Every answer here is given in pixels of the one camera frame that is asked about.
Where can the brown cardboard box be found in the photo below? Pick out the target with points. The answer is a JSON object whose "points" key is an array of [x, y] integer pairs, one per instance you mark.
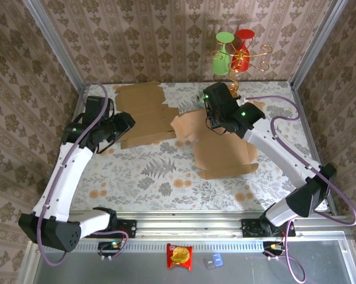
{"points": [[142, 100], [219, 154]]}

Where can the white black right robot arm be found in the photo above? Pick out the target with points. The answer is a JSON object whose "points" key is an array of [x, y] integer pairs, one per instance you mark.
{"points": [[278, 154]]}

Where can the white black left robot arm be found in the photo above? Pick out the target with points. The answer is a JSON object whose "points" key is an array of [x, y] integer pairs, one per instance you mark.
{"points": [[68, 177]]}

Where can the brown wooden board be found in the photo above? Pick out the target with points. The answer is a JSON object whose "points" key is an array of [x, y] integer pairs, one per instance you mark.
{"points": [[233, 91]]}

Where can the leaf pattern bowl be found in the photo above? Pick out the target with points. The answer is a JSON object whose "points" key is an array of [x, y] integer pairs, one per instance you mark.
{"points": [[201, 99]]}

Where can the red plastic wine glass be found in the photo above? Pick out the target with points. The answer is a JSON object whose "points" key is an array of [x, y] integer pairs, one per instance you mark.
{"points": [[240, 60]]}

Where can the green plastic wine glass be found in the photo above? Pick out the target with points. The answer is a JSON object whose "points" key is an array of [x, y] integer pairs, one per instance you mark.
{"points": [[219, 65]]}

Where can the floral tablecloth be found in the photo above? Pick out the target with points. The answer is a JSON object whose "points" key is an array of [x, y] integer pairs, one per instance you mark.
{"points": [[154, 189]]}

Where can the small black circuit board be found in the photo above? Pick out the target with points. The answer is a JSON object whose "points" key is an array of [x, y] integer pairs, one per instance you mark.
{"points": [[269, 245], [108, 245]]}

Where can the small blue packet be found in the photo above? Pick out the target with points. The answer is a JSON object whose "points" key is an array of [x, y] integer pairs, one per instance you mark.
{"points": [[218, 259]]}

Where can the red snack packet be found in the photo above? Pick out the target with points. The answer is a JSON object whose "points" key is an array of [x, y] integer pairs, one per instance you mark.
{"points": [[179, 257]]}

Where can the small grey packet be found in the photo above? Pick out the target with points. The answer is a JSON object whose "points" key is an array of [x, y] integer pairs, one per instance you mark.
{"points": [[208, 262]]}

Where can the aluminium frame post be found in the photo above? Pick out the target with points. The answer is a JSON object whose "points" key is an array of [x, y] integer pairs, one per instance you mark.
{"points": [[59, 50], [317, 44]]}

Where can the aluminium extrusion rail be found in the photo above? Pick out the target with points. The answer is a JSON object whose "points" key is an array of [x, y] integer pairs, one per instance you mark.
{"points": [[190, 226]]}

